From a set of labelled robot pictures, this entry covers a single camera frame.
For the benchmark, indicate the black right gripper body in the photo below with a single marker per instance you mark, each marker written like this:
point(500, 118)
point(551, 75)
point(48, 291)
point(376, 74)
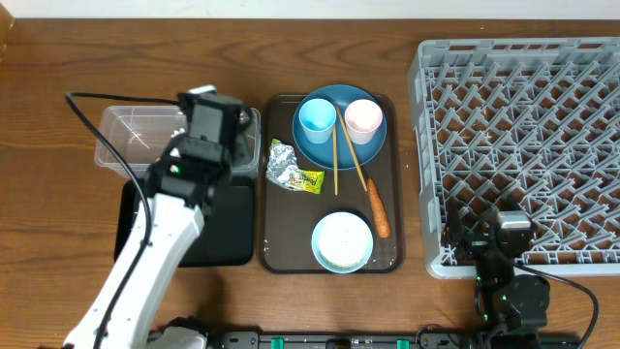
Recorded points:
point(473, 247)

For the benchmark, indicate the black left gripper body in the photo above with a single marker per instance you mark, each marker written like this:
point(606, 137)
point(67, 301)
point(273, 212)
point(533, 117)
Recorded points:
point(226, 169)

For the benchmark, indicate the yellow snack wrapper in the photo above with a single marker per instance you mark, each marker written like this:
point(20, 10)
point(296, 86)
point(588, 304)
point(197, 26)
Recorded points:
point(282, 169)

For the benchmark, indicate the orange carrot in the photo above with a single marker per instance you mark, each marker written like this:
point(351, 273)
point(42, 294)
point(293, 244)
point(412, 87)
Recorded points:
point(379, 213)

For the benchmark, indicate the light blue bowl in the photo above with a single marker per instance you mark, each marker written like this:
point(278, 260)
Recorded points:
point(342, 242)

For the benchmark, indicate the white tissue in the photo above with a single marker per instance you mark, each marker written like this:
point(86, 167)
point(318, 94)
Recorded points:
point(176, 133)

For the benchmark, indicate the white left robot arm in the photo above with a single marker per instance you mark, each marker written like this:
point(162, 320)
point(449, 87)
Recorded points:
point(122, 314)

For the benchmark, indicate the grey dishwasher rack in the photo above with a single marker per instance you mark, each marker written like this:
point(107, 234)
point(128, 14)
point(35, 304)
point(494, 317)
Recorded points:
point(533, 119)

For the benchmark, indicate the clear plastic bin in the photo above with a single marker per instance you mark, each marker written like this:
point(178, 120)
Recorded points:
point(141, 133)

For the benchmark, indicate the black tray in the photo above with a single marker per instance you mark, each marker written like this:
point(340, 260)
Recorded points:
point(181, 235)

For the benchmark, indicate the brown serving tray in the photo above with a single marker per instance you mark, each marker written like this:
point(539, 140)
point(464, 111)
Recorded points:
point(288, 217)

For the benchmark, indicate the dark blue plate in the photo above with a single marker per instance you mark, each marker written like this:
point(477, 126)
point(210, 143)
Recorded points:
point(321, 154)

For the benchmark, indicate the light blue cup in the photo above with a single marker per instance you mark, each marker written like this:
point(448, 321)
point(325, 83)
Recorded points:
point(317, 118)

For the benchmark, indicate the left wooden chopstick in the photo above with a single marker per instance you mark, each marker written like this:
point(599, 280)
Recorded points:
point(335, 159)

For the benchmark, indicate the wooden chopstick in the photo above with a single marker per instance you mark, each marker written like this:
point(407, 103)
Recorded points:
point(351, 148)
point(335, 159)

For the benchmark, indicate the right wooden chopstick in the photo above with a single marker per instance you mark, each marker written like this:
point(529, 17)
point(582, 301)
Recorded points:
point(351, 148)

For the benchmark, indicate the pink cup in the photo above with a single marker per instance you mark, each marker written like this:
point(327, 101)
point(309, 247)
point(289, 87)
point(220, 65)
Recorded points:
point(362, 119)

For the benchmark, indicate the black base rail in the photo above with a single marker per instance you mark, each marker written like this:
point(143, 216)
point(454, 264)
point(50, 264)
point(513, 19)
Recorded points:
point(424, 339)

